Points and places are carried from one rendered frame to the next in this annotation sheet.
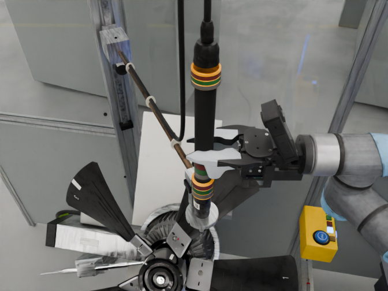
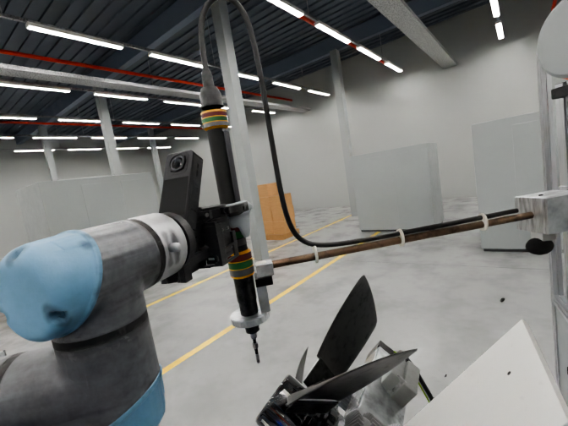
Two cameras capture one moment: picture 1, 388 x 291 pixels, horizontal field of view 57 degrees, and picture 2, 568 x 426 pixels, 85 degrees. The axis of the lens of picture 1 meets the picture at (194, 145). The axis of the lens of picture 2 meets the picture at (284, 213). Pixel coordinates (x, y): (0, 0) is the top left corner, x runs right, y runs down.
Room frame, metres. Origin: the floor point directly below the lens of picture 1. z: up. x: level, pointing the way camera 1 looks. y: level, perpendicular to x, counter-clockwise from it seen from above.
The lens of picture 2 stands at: (0.69, -0.50, 1.70)
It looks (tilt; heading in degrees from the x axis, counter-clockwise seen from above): 7 degrees down; 108
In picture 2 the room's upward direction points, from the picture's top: 9 degrees counter-clockwise
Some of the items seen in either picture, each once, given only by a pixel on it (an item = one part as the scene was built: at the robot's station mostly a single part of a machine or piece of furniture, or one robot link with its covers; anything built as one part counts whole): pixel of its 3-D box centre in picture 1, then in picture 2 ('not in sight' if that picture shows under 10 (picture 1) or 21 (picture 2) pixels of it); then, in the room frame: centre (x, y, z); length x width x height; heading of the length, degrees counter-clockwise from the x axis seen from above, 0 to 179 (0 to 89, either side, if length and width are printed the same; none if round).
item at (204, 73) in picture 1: (205, 75); (215, 121); (0.44, -0.02, 1.81); 0.04 x 0.04 x 0.03
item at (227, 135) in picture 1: (212, 145); (243, 219); (0.47, -0.03, 1.64); 0.09 x 0.03 x 0.06; 81
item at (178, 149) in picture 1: (149, 101); (403, 239); (0.72, 0.11, 1.55); 0.54 x 0.01 x 0.01; 25
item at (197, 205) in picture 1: (204, 147); (230, 207); (0.44, -0.02, 1.66); 0.04 x 0.04 x 0.46
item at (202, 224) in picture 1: (200, 198); (251, 292); (0.45, -0.01, 1.51); 0.09 x 0.07 x 0.10; 25
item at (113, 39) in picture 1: (115, 44); (553, 210); (1.01, 0.24, 1.55); 0.10 x 0.07 x 0.08; 25
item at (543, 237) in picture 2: (121, 67); (539, 243); (0.97, 0.23, 1.49); 0.05 x 0.04 x 0.05; 25
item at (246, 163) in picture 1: (242, 157); not in sight; (0.41, -0.08, 1.67); 0.09 x 0.05 x 0.02; 98
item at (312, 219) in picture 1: (316, 234); not in sight; (0.66, -0.42, 1.02); 0.16 x 0.10 x 0.11; 170
